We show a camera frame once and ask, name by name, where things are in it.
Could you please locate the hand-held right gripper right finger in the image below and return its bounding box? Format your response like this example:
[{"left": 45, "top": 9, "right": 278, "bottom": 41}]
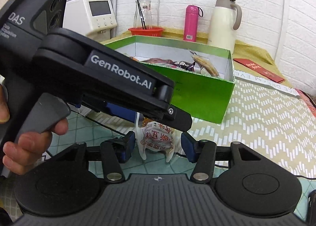
[{"left": 180, "top": 132, "right": 267, "bottom": 183}]

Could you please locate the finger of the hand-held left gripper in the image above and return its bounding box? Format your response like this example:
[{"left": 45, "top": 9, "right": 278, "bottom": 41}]
[
  {"left": 73, "top": 98, "right": 139, "bottom": 123},
  {"left": 152, "top": 85, "right": 193, "bottom": 133}
]

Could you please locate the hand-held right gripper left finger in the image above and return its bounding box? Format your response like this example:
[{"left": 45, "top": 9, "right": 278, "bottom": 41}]
[{"left": 43, "top": 132, "right": 137, "bottom": 183}]

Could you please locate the small white red snack packet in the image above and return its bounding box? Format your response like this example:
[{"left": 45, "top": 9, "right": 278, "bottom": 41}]
[{"left": 134, "top": 114, "right": 179, "bottom": 163}]

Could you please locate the green cardboard box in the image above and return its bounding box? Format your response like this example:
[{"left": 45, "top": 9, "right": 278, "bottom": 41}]
[{"left": 101, "top": 35, "right": 236, "bottom": 125}]

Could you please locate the brown snack bag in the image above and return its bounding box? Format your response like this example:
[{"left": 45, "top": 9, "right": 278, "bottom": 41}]
[{"left": 139, "top": 57, "right": 197, "bottom": 72}]

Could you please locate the clear cracker packet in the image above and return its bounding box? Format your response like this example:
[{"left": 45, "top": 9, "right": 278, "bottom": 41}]
[{"left": 189, "top": 49, "right": 221, "bottom": 78}]

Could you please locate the person's left hand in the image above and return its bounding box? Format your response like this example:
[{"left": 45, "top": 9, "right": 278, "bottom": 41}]
[{"left": 0, "top": 84, "right": 70, "bottom": 176}]

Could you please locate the white appliance with screen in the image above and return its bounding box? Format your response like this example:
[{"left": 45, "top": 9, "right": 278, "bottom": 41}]
[{"left": 62, "top": 0, "right": 118, "bottom": 43}]

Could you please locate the patterned tablecloth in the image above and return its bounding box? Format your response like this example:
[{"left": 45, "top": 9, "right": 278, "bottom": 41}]
[{"left": 0, "top": 78, "right": 316, "bottom": 218}]

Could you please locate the red plastic basket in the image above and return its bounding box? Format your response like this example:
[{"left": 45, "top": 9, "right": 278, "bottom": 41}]
[{"left": 128, "top": 27, "right": 165, "bottom": 38}]

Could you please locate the black straw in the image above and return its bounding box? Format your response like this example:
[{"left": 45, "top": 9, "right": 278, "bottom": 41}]
[{"left": 135, "top": 0, "right": 148, "bottom": 30}]

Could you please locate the glass carafe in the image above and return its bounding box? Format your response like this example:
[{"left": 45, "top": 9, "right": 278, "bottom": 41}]
[{"left": 133, "top": 0, "right": 152, "bottom": 30}]

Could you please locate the red envelope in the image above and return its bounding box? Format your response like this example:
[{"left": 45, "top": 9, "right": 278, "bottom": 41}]
[{"left": 233, "top": 57, "right": 286, "bottom": 83}]

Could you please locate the white printed bag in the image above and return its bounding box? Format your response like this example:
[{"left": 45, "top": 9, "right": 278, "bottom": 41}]
[{"left": 234, "top": 69, "right": 302, "bottom": 98}]

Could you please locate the pink bottle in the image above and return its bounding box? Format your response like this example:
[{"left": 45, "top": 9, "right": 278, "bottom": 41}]
[{"left": 183, "top": 5, "right": 204, "bottom": 42}]

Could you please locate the cream thermos jug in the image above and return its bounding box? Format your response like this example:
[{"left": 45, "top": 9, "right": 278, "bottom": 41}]
[{"left": 207, "top": 0, "right": 243, "bottom": 55}]

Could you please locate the red patterned packet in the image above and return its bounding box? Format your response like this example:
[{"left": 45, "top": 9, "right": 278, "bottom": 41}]
[{"left": 294, "top": 88, "right": 316, "bottom": 118}]

